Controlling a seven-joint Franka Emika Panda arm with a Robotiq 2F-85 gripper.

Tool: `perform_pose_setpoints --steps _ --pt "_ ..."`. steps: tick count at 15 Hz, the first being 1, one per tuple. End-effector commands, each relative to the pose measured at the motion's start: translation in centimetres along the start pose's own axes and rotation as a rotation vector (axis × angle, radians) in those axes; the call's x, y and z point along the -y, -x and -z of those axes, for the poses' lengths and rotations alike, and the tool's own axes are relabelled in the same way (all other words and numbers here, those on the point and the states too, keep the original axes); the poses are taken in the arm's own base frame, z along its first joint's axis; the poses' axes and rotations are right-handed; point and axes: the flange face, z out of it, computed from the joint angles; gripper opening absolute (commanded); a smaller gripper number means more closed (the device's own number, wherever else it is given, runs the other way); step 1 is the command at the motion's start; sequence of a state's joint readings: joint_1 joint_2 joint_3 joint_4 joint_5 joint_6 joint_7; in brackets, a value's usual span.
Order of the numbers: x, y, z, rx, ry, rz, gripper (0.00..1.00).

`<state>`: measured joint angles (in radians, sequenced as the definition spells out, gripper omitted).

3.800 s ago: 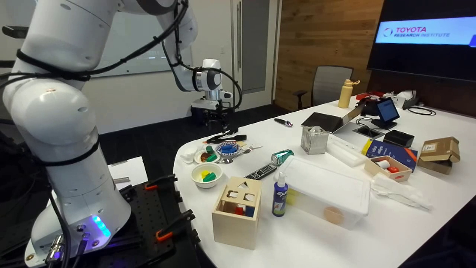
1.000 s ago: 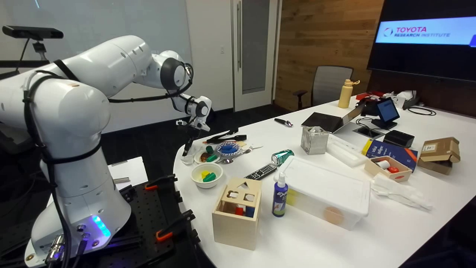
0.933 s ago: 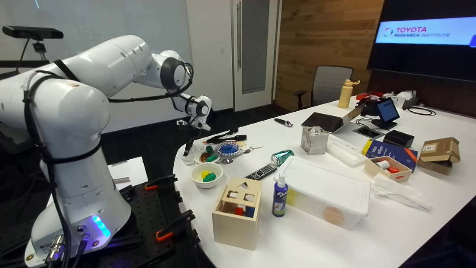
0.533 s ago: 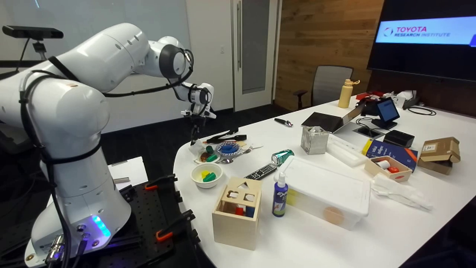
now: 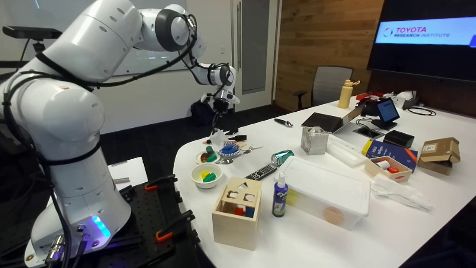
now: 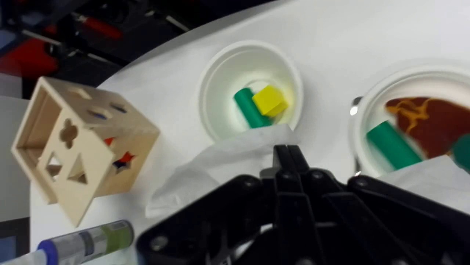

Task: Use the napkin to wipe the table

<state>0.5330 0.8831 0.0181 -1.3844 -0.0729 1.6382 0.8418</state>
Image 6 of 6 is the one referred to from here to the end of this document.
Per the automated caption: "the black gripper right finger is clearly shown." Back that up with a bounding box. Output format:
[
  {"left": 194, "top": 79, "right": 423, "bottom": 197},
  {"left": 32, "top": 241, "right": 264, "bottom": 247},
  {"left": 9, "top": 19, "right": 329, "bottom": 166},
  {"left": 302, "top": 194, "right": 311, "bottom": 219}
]
[{"left": 289, "top": 144, "right": 470, "bottom": 265}]

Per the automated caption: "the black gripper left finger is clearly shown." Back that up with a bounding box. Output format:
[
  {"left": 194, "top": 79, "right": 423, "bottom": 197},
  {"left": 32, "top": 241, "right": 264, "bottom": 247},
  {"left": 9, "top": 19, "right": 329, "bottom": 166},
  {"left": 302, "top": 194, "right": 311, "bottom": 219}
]
[{"left": 136, "top": 144, "right": 291, "bottom": 265}]

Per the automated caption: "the green toy cylinder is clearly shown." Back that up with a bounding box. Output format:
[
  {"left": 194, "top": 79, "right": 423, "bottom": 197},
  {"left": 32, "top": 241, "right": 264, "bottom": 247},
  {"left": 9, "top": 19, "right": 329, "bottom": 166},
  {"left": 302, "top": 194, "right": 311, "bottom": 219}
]
[
  {"left": 232, "top": 86, "right": 273, "bottom": 129},
  {"left": 366, "top": 120, "right": 423, "bottom": 170}
]

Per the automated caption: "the green toy piece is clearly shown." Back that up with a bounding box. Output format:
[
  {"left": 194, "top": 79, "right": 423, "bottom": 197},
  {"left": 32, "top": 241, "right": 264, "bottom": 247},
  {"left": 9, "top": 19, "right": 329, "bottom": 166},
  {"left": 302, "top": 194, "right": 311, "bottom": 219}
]
[{"left": 449, "top": 134, "right": 470, "bottom": 173}]

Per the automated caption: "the brown toy food piece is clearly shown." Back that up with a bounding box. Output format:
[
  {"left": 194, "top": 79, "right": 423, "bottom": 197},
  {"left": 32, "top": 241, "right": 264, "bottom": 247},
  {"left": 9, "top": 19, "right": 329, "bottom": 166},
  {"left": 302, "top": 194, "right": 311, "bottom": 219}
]
[{"left": 385, "top": 95, "right": 470, "bottom": 159}]

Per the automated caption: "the blue bottle with white cap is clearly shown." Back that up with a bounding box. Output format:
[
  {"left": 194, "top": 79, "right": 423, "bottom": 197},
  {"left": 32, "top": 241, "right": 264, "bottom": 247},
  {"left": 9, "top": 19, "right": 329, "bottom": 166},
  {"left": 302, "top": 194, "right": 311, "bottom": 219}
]
[{"left": 0, "top": 219, "right": 136, "bottom": 265}]

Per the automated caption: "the yellow toy block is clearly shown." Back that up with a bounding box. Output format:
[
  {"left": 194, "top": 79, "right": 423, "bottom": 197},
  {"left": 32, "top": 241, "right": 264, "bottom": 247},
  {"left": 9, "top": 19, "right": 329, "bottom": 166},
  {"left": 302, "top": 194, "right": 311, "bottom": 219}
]
[{"left": 251, "top": 84, "right": 291, "bottom": 117}]

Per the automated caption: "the wooden shape sorter box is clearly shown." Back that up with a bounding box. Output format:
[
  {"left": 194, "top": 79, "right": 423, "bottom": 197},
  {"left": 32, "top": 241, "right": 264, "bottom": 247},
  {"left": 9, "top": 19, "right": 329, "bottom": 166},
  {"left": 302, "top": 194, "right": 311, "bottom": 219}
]
[{"left": 12, "top": 75, "right": 160, "bottom": 226}]

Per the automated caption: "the white paper bowl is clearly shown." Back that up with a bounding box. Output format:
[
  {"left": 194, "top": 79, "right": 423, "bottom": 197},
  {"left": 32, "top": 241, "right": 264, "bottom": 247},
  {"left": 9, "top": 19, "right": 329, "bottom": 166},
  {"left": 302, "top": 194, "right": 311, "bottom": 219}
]
[{"left": 197, "top": 41, "right": 305, "bottom": 144}]

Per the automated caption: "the white paper plate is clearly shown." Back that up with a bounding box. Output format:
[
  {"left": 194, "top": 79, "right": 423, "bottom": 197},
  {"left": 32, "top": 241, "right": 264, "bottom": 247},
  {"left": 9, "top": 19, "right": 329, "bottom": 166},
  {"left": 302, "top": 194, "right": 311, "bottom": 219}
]
[{"left": 349, "top": 64, "right": 470, "bottom": 178}]

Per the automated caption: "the black mounting plate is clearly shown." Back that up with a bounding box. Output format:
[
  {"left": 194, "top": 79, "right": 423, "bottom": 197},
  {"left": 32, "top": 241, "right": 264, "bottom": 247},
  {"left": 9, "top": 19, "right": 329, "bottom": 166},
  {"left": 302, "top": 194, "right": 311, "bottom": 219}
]
[{"left": 0, "top": 0, "right": 276, "bottom": 100}]

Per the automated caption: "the orange black clamp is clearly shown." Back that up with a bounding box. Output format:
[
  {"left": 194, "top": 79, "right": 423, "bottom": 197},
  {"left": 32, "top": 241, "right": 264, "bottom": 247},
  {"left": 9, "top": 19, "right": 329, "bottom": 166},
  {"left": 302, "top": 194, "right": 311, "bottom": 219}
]
[
  {"left": 0, "top": 38, "right": 60, "bottom": 76},
  {"left": 72, "top": 11, "right": 125, "bottom": 41}
]

